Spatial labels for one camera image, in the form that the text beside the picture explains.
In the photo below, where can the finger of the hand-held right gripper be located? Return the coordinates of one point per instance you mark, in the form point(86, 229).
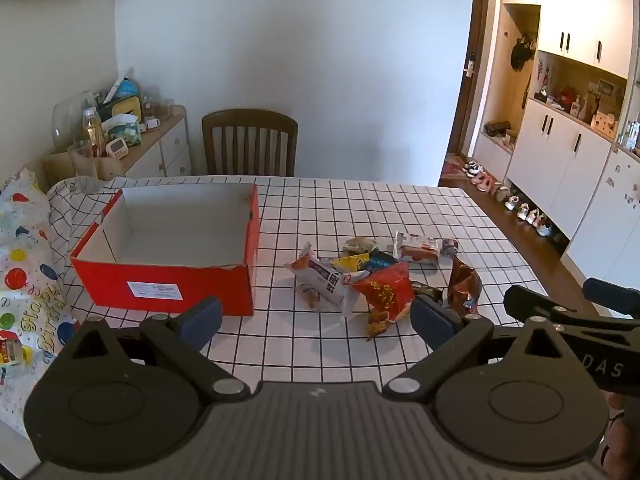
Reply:
point(522, 300)
point(610, 295)

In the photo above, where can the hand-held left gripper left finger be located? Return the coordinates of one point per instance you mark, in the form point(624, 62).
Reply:
point(202, 317)

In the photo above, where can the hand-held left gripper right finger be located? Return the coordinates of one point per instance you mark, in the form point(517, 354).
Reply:
point(432, 322)

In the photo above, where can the dark brown snack bag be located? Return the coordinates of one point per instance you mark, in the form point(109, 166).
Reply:
point(462, 285)

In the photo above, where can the red cardboard box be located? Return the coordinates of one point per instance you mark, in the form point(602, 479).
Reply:
point(165, 285)

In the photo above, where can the red snack bag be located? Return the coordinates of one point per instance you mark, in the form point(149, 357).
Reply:
point(385, 295)

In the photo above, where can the blue snack packet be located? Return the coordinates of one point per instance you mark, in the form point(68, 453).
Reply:
point(382, 260)

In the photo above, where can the green white pastry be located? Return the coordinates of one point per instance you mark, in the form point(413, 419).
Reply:
point(361, 245)

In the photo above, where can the white and orange snack packet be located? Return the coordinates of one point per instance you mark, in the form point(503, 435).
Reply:
point(325, 277)

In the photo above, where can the person's right hand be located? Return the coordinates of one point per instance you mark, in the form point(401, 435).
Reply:
point(625, 430)

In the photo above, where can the white and red snack packet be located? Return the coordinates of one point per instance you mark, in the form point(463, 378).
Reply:
point(417, 250)

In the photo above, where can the small foil-wrapped candy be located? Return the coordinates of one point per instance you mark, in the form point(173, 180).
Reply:
point(449, 247)

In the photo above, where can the row of shoes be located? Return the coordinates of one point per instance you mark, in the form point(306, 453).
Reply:
point(510, 200)

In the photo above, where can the yellow snack packet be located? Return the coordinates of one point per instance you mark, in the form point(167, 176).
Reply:
point(350, 262)

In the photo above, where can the clear packet of brown pastry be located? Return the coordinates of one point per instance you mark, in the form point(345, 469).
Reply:
point(311, 299)

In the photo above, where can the red patterned rug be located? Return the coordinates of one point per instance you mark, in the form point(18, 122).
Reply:
point(455, 167)

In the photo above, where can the checked tablecloth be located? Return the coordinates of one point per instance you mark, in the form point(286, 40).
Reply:
point(325, 200)

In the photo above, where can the white wooden sideboard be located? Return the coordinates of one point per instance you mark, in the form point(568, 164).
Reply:
point(170, 150)

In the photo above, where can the wooden dining chair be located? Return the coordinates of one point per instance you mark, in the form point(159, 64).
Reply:
point(250, 140)

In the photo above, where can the balloon print gift bag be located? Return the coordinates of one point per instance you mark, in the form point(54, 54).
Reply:
point(25, 260)

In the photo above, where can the clear drinking glass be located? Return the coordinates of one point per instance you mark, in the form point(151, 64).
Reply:
point(84, 170)

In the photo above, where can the white kitchen timer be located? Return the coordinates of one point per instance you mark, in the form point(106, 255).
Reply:
point(115, 148)

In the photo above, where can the white pump bottle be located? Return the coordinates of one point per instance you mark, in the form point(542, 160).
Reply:
point(576, 106)

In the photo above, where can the small red yellow packet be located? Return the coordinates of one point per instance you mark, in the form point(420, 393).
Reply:
point(11, 351)

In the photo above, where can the brown door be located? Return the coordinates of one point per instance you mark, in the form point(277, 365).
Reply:
point(472, 110)

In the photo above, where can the small white gadget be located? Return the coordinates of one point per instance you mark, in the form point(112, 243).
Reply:
point(151, 123)

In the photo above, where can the tissue pack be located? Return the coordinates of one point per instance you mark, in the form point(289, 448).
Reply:
point(122, 130)

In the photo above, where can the clear glass jars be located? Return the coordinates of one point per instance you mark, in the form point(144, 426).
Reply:
point(157, 105)

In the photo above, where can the yellow liquid bottle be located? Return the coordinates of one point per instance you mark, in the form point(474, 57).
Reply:
point(92, 127)

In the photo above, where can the yellow teal box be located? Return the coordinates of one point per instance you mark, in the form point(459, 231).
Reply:
point(127, 106)

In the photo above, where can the blue round container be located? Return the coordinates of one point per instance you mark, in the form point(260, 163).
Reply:
point(129, 87)

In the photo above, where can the glass dome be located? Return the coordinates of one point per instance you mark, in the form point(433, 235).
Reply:
point(67, 115)

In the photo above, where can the black hanging bag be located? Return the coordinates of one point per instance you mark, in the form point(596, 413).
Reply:
point(522, 52)

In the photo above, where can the white stick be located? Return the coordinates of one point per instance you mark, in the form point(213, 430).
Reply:
point(117, 85)

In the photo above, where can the white hallway cabinet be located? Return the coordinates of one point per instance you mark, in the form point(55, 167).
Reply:
point(575, 10)

